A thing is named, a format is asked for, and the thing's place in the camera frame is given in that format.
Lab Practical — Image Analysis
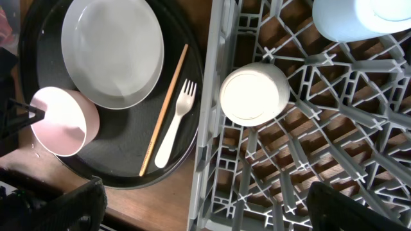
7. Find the grey dishwasher rack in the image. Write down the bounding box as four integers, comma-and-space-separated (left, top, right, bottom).
187, 0, 410, 230

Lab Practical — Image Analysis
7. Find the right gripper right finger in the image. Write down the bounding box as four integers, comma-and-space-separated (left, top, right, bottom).
306, 182, 410, 231

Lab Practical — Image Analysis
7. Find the wooden chopstick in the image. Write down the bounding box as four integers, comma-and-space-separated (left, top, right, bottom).
139, 44, 189, 176

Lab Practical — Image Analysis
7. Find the pink bowl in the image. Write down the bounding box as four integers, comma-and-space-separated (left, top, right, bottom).
30, 87, 100, 157

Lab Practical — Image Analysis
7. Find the blue cup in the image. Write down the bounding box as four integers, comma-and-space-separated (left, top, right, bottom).
312, 0, 410, 42

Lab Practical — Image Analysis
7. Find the white cup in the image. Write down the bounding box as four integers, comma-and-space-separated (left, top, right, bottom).
220, 62, 290, 127

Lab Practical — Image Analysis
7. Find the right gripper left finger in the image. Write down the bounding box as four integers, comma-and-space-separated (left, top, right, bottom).
29, 177, 107, 230

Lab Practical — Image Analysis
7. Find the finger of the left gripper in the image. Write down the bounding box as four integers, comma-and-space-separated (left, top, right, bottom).
1, 98, 45, 139

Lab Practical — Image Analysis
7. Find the light grey plate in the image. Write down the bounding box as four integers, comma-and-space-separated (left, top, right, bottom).
61, 0, 164, 110

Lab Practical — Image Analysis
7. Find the round black serving tray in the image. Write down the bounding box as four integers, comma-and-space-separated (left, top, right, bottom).
19, 0, 204, 189

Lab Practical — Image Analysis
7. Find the white plastic fork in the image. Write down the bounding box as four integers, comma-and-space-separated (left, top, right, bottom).
154, 80, 197, 168

